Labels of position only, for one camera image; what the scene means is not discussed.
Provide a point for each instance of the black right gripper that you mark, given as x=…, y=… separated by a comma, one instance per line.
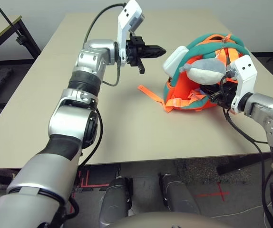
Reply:
x=227, y=95

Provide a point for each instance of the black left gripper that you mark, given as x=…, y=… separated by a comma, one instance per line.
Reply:
x=135, y=51

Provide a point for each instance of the grey white plush pendant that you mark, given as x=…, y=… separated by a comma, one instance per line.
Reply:
x=203, y=73

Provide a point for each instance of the white pencil case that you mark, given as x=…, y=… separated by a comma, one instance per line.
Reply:
x=174, y=61

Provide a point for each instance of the orange and teal backpack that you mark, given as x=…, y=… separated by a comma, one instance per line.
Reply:
x=181, y=90

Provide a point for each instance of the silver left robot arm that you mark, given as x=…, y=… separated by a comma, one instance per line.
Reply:
x=67, y=123

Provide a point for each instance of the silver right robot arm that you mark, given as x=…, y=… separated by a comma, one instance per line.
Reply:
x=269, y=111

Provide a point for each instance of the grey robot right leg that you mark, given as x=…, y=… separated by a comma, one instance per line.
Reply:
x=178, y=197

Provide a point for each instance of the grey robot leg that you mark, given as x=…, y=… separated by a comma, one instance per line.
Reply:
x=115, y=202
x=178, y=197

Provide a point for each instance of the grey robot torso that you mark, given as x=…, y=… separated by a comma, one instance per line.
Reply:
x=165, y=221

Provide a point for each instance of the grey robot left leg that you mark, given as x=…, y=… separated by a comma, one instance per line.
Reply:
x=115, y=202

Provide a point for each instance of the thin black pole with clamp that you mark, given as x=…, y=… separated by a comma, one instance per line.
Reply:
x=5, y=19

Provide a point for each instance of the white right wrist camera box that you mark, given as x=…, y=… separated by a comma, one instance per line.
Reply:
x=244, y=71

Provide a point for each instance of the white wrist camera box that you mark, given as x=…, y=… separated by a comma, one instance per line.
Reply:
x=124, y=21
x=244, y=71

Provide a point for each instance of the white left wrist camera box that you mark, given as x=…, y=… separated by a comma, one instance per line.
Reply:
x=124, y=21

